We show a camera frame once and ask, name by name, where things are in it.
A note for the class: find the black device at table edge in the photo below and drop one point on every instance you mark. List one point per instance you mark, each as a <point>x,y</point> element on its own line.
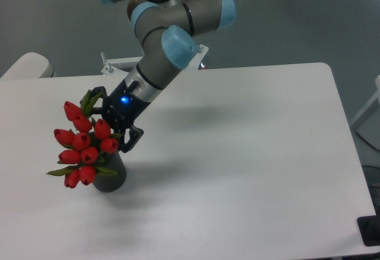
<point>369,230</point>

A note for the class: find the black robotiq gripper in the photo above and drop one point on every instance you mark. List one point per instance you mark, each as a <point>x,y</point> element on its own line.
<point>119,109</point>

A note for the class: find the white furniture frame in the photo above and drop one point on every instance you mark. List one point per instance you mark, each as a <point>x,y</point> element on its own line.
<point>369,108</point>

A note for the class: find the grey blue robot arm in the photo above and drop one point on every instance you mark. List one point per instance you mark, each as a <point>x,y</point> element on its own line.
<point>166,31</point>

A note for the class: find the white chair armrest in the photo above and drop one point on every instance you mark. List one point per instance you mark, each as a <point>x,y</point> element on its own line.
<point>30,66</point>

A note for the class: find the red tulip bouquet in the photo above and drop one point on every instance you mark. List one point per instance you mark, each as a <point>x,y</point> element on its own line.
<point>77,155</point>

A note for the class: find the dark grey ribbed vase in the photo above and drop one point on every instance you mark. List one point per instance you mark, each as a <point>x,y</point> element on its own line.
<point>110,170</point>

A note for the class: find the white metal base frame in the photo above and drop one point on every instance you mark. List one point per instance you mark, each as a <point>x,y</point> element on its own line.
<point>113,66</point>

